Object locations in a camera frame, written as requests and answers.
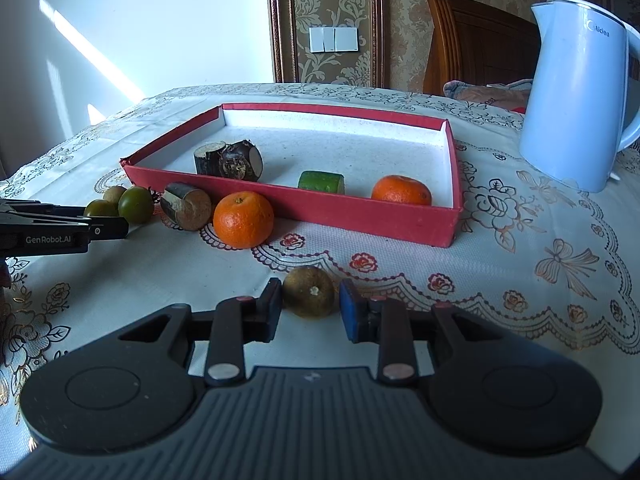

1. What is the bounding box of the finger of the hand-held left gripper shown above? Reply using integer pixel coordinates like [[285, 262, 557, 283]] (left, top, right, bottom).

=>
[[0, 199, 130, 241]]

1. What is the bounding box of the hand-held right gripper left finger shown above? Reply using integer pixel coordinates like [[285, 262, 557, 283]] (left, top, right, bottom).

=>
[[119, 277, 284, 387]]

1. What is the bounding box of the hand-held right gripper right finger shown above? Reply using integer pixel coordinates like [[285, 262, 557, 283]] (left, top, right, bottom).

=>
[[339, 279, 507, 387]]

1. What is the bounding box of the green tomato with stem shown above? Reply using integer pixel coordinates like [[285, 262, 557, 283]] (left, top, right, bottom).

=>
[[118, 186, 155, 225]]

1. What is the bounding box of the wood log piece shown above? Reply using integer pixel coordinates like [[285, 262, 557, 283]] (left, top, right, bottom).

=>
[[160, 182, 214, 232]]

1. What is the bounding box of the orange mandarin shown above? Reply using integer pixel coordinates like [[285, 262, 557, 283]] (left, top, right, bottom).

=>
[[213, 191, 275, 250], [371, 175, 432, 206]]

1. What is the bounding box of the green cucumber piece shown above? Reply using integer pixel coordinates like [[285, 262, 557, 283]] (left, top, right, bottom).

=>
[[298, 170, 346, 195]]

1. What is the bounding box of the dark sugarcane piece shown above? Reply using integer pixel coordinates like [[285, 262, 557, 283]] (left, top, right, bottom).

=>
[[219, 140, 264, 184]]

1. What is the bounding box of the red cardboard box tray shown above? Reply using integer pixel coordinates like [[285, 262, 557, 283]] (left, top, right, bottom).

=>
[[120, 102, 464, 249]]

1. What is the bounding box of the patterned pillow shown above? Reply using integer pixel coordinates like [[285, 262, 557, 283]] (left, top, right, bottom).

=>
[[442, 78, 534, 115]]

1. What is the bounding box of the light blue electric kettle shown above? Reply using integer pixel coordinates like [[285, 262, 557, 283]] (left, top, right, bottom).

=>
[[518, 0, 640, 194]]

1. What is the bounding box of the patterned wardrobe door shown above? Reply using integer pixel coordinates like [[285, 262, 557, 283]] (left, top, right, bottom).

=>
[[606, 0, 640, 31]]

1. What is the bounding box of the white wall light switch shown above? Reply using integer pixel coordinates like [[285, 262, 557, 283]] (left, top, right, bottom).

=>
[[308, 25, 360, 54]]

